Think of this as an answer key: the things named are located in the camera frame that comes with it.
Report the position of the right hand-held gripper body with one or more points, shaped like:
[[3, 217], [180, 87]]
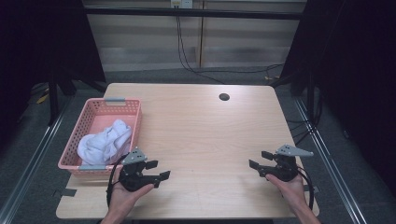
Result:
[[285, 168]]

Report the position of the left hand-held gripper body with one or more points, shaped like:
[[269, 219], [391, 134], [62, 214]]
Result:
[[134, 179]]

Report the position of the white printed towel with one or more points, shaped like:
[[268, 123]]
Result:
[[102, 144]]

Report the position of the pink plastic basket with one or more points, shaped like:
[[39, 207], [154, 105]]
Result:
[[93, 119]]

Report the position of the person's left hand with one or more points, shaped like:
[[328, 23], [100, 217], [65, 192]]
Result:
[[123, 200]]

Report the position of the person's right hand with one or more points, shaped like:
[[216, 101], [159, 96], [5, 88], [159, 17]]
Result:
[[292, 193]]

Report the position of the grey tape piece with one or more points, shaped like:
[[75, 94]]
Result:
[[66, 192], [311, 188]]

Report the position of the black metal stand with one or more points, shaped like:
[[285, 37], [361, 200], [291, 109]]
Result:
[[310, 99], [53, 99]]

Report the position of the black curtain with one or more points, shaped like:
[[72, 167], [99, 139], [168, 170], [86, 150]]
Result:
[[358, 77], [40, 46]]

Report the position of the yellow floor item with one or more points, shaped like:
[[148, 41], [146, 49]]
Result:
[[42, 99]]

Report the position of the black horizontal bar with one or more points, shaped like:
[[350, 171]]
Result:
[[193, 13]]

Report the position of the metal floor rail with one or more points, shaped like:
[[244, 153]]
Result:
[[34, 158], [333, 174]]

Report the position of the white wall socket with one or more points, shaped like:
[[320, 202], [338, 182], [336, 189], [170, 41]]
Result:
[[182, 3]]

